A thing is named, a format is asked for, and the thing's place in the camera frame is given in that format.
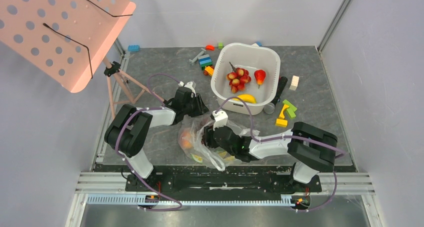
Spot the beige wooden block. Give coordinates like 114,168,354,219
289,75,300,91

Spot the yellow fake banana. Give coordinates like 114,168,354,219
232,94,257,104

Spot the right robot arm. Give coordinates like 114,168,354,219
202,121,338,184

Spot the translucent plastic bag with fruits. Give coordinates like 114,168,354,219
178,114,260,171

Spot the white plastic basin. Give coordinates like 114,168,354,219
210,43,281,115

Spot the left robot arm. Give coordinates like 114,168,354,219
104,87,209,179

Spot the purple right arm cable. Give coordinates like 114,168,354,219
214,96,347,213

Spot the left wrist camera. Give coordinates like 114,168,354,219
178,81,196,94

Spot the grey toy wrench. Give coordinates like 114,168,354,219
189,48,206,65

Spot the orange fake peach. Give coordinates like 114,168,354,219
179,128,193,150

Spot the black microphone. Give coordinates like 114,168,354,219
263,76,288,115

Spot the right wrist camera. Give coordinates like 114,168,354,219
212,110,228,131

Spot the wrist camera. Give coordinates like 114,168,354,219
212,110,228,131
178,81,196,94

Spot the pink music stand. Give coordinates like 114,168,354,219
0,0,167,119

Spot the red fake pear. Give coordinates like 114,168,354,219
254,69,267,88

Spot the blue lego brick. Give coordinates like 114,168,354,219
127,44,140,52

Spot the stacked coloured brick pile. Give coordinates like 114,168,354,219
198,54,215,76

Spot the red curved block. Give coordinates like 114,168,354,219
205,45,215,51

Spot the aluminium frame post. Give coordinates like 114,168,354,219
316,0,353,55

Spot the red yellow fruit bunch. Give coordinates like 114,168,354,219
226,62,252,94

